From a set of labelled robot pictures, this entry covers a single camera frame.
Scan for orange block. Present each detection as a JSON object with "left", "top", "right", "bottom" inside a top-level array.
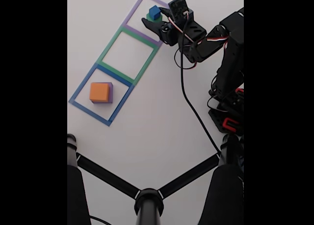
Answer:
[{"left": 89, "top": 82, "right": 110, "bottom": 102}]

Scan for green square frame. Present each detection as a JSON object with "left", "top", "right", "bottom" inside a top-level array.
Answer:
[{"left": 96, "top": 26, "right": 158, "bottom": 85}]

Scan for blue square frame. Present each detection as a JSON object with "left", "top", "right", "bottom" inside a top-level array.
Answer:
[{"left": 68, "top": 62, "right": 135, "bottom": 127}]

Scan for white red servo wire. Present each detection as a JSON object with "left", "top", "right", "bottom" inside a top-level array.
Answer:
[{"left": 168, "top": 11, "right": 230, "bottom": 70}]

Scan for small blue cube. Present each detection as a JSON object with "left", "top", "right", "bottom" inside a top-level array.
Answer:
[{"left": 149, "top": 5, "right": 161, "bottom": 21}]

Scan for purple square frame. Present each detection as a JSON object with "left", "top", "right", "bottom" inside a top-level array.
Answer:
[{"left": 122, "top": 0, "right": 172, "bottom": 46}]

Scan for green cube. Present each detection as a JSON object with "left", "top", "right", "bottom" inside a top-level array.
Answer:
[{"left": 146, "top": 13, "right": 163, "bottom": 23}]

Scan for thick black camera cable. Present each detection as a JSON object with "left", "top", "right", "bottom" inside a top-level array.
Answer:
[{"left": 180, "top": 13, "right": 221, "bottom": 155}]

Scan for thin black cable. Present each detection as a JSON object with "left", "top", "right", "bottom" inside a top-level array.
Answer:
[{"left": 89, "top": 216, "right": 112, "bottom": 225}]

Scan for purple block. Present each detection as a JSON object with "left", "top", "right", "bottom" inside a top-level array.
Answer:
[{"left": 90, "top": 82, "right": 114, "bottom": 105}]

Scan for red table clamp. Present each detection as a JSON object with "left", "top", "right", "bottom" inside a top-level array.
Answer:
[{"left": 222, "top": 118, "right": 240, "bottom": 132}]

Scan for black camera tripod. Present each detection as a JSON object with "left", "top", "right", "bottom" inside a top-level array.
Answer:
[{"left": 67, "top": 134, "right": 244, "bottom": 225}]

